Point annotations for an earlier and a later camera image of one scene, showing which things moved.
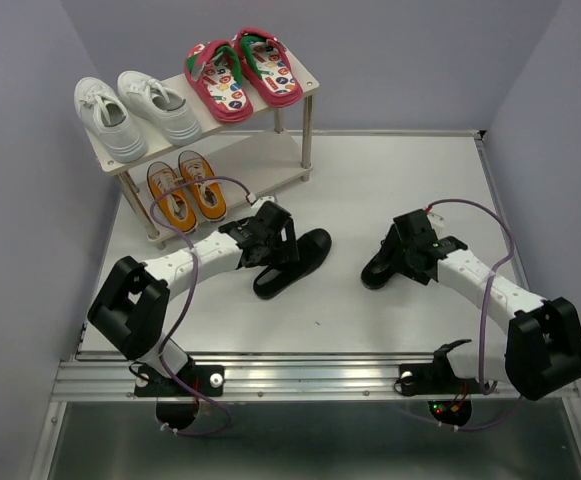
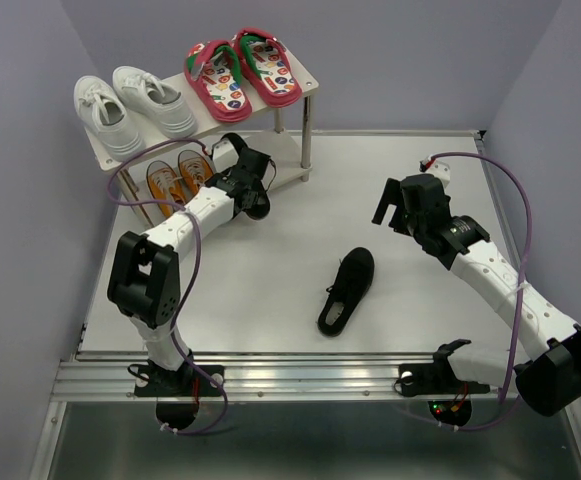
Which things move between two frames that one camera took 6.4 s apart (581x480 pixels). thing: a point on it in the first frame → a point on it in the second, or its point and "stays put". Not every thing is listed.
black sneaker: x=314 y=246 → x=262 y=207
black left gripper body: x=272 y=254 → x=255 y=195
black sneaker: x=385 y=263 → x=347 y=291
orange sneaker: x=176 y=205 stays put
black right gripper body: x=407 y=266 → x=411 y=227
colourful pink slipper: x=266 y=64 stays put
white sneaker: x=105 y=112 stays put
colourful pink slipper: x=213 y=71 stays put
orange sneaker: x=206 y=194 stays put
